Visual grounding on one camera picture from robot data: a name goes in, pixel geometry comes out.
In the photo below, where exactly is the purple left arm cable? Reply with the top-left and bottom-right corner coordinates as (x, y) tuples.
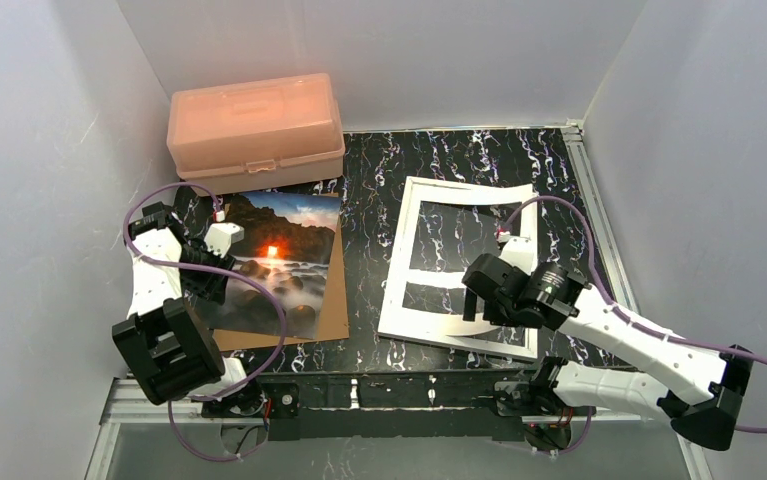
(122, 182), (290, 463)

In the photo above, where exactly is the aluminium front rail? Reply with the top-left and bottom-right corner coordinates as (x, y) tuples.
(86, 377), (711, 479)

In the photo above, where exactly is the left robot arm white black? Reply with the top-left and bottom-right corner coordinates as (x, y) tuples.
(111, 202), (247, 405)

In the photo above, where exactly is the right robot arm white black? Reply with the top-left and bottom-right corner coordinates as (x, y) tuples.
(462, 254), (753, 451)

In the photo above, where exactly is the pink plastic storage box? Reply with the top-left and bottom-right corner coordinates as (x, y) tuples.
(167, 73), (346, 194)

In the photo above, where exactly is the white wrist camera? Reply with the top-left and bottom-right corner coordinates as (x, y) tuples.
(496, 230), (538, 274)
(204, 210), (245, 258)

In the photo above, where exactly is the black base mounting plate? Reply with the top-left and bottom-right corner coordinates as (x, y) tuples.
(202, 369), (587, 447)

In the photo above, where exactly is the clear acrylic glass sheet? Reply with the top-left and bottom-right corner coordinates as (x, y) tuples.
(402, 202), (517, 317)

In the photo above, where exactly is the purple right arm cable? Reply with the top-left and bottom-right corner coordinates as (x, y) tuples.
(498, 195), (767, 458)

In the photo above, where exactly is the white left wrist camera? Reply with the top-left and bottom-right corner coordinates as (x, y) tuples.
(204, 210), (245, 258)

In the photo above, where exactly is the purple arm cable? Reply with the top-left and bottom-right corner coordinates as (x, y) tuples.
(122, 182), (290, 463)
(498, 195), (767, 458)

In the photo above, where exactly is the landscape sunset photo print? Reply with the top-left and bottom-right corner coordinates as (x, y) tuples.
(196, 192), (341, 339)

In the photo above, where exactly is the white picture frame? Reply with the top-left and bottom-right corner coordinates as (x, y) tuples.
(378, 176), (550, 360)

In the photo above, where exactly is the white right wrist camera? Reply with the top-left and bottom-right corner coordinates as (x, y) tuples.
(496, 230), (538, 274)

